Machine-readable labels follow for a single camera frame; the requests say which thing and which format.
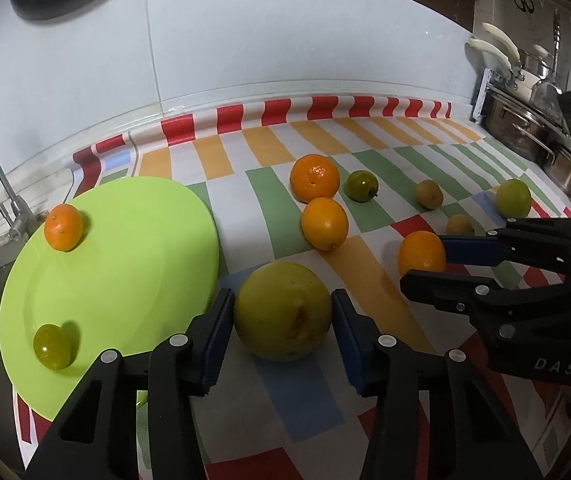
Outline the striped colourful tablecloth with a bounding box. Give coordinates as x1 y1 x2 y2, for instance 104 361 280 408
12 95 571 480

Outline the small green fruit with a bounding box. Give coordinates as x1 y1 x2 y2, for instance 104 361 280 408
33 323 72 371
347 170 379 204

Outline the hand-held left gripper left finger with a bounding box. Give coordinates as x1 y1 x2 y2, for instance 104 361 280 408
22 287 236 480

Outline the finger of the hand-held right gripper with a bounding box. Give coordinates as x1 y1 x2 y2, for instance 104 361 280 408
439 217 571 281
400 269 571 346

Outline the white pan handle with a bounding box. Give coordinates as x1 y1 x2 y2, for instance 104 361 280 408
483 22 522 63
468 37 513 73

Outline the metal spatula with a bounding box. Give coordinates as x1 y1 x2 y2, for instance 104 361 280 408
530 10 565 113

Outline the brown kiwi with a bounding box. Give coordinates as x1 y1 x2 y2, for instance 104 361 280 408
414 180 443 210

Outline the stainless steel pot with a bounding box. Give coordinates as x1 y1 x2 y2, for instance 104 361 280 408
483 85 569 161
540 142 571 206

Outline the green plastic plate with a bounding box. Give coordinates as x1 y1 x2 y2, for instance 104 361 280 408
0 176 221 421

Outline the small lidded steel pot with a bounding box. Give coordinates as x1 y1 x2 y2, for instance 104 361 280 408
515 44 556 78

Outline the green apple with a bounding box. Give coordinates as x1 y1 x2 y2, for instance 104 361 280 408
495 178 533 218

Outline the orange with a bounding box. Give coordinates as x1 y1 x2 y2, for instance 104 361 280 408
301 197 349 252
290 153 341 202
44 203 85 252
398 230 447 278

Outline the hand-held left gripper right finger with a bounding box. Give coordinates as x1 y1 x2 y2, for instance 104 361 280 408
331 289 546 480

